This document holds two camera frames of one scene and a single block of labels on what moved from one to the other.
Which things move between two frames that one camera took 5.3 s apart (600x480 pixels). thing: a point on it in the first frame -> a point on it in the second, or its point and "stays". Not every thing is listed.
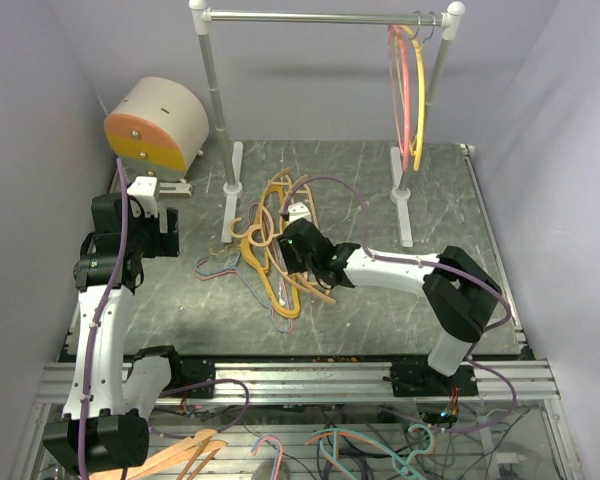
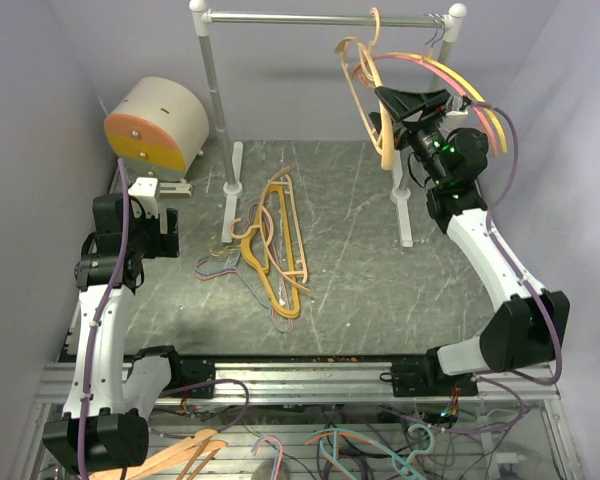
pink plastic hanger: [398, 56] -> [441, 68]
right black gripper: [292, 265] -> [405, 105]
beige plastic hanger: [291, 229] -> [264, 230]
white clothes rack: [232, 152] stays
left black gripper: [164, 244] stays
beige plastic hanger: [262, 235] -> [363, 81]
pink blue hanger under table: [278, 460] stays
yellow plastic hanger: [414, 32] -> [433, 62]
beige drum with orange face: [159, 128] stays
